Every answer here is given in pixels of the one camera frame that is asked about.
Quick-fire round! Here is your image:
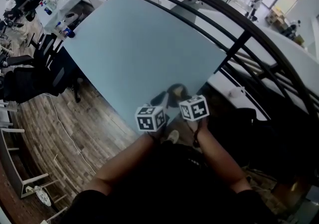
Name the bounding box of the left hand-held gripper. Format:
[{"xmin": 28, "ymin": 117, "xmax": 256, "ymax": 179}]
[{"xmin": 135, "ymin": 90, "xmax": 171, "ymax": 133}]

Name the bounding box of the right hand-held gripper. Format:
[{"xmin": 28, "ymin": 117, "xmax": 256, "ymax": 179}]
[{"xmin": 178, "ymin": 94, "xmax": 209, "ymax": 122}]

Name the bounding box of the brown bowl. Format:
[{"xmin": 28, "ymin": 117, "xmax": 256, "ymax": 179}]
[{"xmin": 166, "ymin": 83, "xmax": 193, "ymax": 109}]

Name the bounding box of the person's left forearm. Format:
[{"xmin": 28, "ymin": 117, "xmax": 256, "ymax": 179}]
[{"xmin": 87, "ymin": 130, "xmax": 160, "ymax": 195}]

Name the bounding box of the person's right forearm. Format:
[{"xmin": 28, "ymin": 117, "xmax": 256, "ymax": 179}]
[{"xmin": 195, "ymin": 118, "xmax": 252, "ymax": 194}]

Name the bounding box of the person's white shoe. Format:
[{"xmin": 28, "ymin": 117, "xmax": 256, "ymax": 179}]
[{"xmin": 166, "ymin": 130, "xmax": 180, "ymax": 144}]

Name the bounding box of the white plastic bag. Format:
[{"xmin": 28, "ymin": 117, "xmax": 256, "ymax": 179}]
[{"xmin": 228, "ymin": 85, "xmax": 246, "ymax": 99}]

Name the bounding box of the light blue white-legged table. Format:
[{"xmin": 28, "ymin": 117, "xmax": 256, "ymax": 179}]
[{"xmin": 62, "ymin": 0, "xmax": 227, "ymax": 134}]

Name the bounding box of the person's black clothing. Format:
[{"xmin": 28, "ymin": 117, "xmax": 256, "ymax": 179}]
[{"xmin": 62, "ymin": 140, "xmax": 275, "ymax": 224}]

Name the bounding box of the black metal railing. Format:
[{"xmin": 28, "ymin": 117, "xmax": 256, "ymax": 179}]
[{"xmin": 67, "ymin": 0, "xmax": 319, "ymax": 129}]

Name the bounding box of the blue label soda bottle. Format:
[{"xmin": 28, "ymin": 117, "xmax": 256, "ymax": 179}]
[{"xmin": 61, "ymin": 27, "xmax": 75, "ymax": 38}]

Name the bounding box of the black mesh office chair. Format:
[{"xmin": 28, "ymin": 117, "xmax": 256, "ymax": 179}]
[{"xmin": 0, "ymin": 54, "xmax": 53, "ymax": 104}]

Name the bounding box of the blue patterned round plate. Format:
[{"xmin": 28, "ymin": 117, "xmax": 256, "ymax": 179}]
[{"xmin": 34, "ymin": 188, "xmax": 52, "ymax": 207}]

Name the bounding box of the white floor cable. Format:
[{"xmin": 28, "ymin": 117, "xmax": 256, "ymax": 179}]
[{"xmin": 43, "ymin": 93, "xmax": 97, "ymax": 174}]

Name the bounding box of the white frame furniture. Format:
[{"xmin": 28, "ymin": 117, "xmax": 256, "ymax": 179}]
[{"xmin": 0, "ymin": 100, "xmax": 68, "ymax": 219}]

